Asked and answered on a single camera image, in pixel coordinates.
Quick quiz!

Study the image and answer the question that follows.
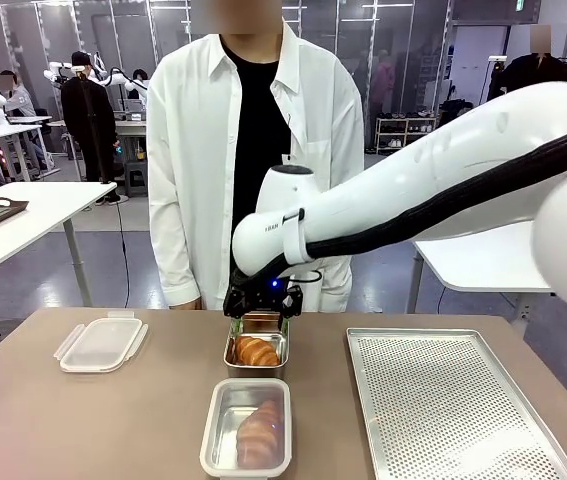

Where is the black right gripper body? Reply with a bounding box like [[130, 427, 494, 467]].
[[232, 272, 290, 313]]

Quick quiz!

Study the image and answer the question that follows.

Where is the golden brown croissant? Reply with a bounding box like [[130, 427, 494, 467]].
[[236, 397, 284, 470], [233, 335, 281, 367]]

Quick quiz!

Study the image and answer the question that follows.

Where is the clear plastic clip lid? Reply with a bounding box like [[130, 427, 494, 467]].
[[198, 377, 293, 477], [52, 309, 149, 375]]

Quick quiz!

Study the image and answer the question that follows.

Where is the rectangular steel container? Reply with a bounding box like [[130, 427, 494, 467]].
[[223, 313, 291, 379], [201, 379, 290, 475]]

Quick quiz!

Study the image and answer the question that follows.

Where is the person in white shirt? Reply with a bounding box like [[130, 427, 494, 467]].
[[146, 0, 366, 314]]

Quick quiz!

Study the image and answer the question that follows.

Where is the grey plastic stool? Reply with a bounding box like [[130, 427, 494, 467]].
[[123, 162, 153, 199]]

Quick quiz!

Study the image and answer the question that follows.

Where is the white rounded table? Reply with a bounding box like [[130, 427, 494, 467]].
[[412, 219, 557, 331]]

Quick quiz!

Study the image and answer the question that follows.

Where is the wooden shoe rack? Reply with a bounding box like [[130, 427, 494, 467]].
[[375, 115, 439, 155]]

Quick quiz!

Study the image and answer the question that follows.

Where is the perforated metal baking tray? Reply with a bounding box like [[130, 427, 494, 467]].
[[346, 327, 567, 480]]

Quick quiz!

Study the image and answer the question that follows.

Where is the white side table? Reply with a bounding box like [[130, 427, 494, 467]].
[[0, 180, 118, 307]]

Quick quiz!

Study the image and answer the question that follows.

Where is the person in pink jacket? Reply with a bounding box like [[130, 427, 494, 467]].
[[370, 48, 397, 151]]

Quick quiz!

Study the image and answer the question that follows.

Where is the man in black cap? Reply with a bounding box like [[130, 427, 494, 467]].
[[60, 50, 123, 206]]

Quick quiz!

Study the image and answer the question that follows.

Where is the seated person in grey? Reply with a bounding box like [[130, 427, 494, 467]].
[[0, 69, 49, 174]]

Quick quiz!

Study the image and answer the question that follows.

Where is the person in black coat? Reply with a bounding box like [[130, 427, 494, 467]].
[[485, 24, 567, 101]]

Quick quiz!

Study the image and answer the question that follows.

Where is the white strap on arm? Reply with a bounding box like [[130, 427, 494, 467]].
[[281, 208, 314, 266]]

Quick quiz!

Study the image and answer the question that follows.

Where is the black floor cable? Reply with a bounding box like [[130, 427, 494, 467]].
[[115, 197, 132, 307]]

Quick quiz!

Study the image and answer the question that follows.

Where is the black braided cable sleeve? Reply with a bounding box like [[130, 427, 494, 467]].
[[230, 117, 567, 296]]

